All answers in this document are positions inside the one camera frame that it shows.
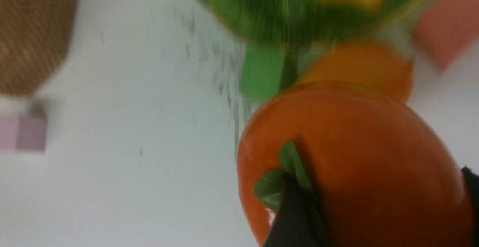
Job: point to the orange foam cube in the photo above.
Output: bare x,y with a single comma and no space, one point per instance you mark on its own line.
446,30

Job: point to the pink foam cube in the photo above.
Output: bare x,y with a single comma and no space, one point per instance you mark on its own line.
23,133

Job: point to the yellow orange mango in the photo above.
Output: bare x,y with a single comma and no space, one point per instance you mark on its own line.
370,64

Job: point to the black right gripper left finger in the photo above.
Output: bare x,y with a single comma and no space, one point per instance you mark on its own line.
291,227

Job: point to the orange persimmon with leaves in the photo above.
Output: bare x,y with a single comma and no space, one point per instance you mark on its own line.
381,176

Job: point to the green foam cube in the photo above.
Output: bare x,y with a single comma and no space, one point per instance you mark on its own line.
262,73

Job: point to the woven rattan basket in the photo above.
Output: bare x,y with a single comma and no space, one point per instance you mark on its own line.
34,39

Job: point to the green glass leaf plate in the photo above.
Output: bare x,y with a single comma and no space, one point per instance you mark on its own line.
306,22

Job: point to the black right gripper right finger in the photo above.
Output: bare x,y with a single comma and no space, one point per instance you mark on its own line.
472,181

